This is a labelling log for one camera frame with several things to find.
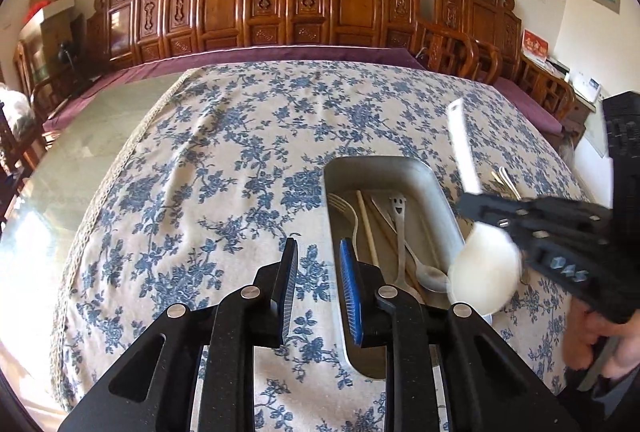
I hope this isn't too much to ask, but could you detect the carved wooden armchair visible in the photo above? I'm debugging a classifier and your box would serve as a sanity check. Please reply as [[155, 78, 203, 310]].
[[435, 0, 576, 133]]

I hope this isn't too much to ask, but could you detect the gold metal fork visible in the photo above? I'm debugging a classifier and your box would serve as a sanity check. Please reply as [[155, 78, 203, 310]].
[[490, 167, 523, 201]]

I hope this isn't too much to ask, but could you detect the white flat box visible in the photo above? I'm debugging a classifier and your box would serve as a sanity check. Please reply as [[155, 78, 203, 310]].
[[20, 0, 76, 38]]

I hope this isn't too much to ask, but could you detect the smiley face metal spoon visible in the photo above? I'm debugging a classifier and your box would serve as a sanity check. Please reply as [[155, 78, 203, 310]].
[[387, 193, 409, 289]]

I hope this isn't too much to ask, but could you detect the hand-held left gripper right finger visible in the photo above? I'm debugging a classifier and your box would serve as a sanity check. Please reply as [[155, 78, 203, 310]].
[[339, 238, 581, 432]]

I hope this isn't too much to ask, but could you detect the large white ceramic spoon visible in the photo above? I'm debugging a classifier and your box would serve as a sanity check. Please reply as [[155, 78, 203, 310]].
[[446, 98, 524, 315]]

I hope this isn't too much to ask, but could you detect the long purple sofa cushion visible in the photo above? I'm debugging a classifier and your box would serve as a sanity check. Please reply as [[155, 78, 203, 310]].
[[42, 46, 426, 133]]

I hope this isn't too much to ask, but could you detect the carved wooden dining chair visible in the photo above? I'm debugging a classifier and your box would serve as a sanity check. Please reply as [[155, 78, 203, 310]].
[[0, 102, 32, 213], [14, 39, 51, 113]]

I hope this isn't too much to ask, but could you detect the wooden side table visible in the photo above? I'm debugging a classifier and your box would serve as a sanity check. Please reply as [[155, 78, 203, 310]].
[[565, 82, 601, 138]]

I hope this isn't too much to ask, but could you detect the silver metal fork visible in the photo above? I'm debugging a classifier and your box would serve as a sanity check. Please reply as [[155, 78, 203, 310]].
[[327, 193, 362, 263]]

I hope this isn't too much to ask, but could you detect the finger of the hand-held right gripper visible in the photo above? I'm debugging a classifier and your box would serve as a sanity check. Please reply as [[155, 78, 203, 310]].
[[457, 192, 614, 234], [502, 224, 547, 264]]

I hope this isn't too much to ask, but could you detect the person's right hand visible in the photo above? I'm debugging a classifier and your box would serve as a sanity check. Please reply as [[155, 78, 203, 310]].
[[562, 300, 640, 381]]

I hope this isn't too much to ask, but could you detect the white desk phone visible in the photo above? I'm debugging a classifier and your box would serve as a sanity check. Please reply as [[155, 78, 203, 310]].
[[570, 72, 603, 102]]

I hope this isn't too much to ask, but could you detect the blue floral tablecloth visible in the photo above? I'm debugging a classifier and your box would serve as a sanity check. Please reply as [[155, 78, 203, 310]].
[[50, 62, 591, 432]]

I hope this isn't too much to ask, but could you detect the white wall panel cover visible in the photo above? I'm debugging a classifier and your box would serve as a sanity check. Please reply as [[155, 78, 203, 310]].
[[585, 102, 613, 158]]

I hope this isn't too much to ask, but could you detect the silver metal spoon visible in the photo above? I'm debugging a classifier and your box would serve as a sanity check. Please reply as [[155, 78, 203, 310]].
[[400, 232, 449, 294]]

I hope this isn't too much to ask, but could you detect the clear plastic bag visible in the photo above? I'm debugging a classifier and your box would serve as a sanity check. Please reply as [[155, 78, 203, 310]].
[[0, 84, 38, 143]]

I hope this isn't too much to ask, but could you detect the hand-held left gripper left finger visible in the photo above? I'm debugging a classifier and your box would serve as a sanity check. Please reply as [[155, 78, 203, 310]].
[[59, 237, 300, 432]]

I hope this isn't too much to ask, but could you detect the grey metal tin box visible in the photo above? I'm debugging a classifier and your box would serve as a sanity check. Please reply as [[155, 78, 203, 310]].
[[322, 156, 493, 378]]

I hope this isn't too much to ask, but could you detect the wooden chopstick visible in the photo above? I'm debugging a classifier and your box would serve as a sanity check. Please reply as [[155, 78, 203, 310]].
[[370, 197, 426, 304], [356, 191, 379, 266]]

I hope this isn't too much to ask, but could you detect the purple armchair cushion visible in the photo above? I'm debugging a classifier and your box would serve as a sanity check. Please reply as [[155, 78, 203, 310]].
[[492, 77, 563, 135]]

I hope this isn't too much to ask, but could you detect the long carved wooden sofa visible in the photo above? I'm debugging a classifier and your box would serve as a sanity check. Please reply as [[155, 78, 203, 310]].
[[85, 0, 501, 80]]

